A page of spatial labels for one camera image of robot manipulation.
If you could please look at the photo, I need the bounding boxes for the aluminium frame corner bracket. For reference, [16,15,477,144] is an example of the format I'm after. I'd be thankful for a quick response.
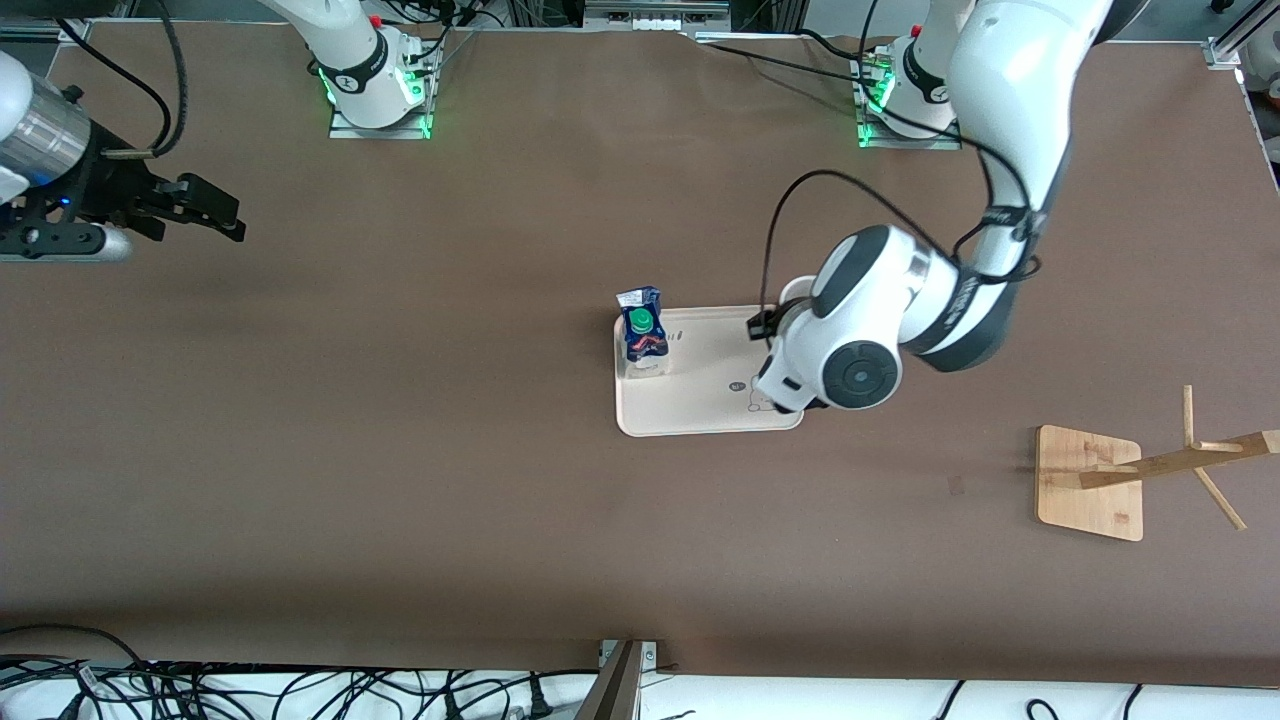
[1205,0,1280,71]

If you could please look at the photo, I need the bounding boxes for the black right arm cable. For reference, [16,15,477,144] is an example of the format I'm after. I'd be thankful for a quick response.
[55,0,191,163]

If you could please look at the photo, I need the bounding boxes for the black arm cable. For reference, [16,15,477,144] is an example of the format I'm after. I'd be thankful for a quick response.
[747,95,1046,343]
[55,0,191,163]

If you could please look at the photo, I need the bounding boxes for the wooden mug stand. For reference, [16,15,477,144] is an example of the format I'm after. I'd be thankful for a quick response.
[1035,385,1280,543]

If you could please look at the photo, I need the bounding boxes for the short black table cable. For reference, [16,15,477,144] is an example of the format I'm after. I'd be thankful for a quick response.
[795,28,891,63]

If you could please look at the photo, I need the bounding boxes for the black base connector cables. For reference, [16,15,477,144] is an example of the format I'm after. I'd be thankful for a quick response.
[400,0,511,79]

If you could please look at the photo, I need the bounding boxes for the blue milk carton green cap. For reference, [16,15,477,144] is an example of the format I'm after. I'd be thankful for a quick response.
[615,286,669,379]

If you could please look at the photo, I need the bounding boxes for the grey metal rail unit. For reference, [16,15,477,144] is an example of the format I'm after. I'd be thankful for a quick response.
[583,0,733,33]

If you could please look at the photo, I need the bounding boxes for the dark metal profile bar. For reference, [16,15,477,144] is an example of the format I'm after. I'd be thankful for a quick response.
[575,640,646,720]

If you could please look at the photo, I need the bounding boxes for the small silver mounting bracket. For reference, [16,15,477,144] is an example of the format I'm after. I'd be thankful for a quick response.
[598,638,661,669]

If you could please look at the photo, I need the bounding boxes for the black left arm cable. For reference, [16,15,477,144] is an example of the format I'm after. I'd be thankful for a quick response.
[747,95,1046,343]

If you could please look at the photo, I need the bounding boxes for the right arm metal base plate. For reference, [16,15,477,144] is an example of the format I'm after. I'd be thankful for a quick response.
[328,40,441,140]

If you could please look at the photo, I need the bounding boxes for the long black table cable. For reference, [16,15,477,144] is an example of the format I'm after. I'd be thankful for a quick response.
[690,35,881,91]

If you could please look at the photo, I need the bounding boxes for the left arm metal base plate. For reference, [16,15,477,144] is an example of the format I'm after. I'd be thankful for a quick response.
[852,50,964,151]

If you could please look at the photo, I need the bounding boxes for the tangled black cable bundle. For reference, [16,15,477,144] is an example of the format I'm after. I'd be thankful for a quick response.
[0,624,601,720]

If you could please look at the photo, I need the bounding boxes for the cream rabbit print tray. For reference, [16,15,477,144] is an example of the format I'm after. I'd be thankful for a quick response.
[613,305,805,438]

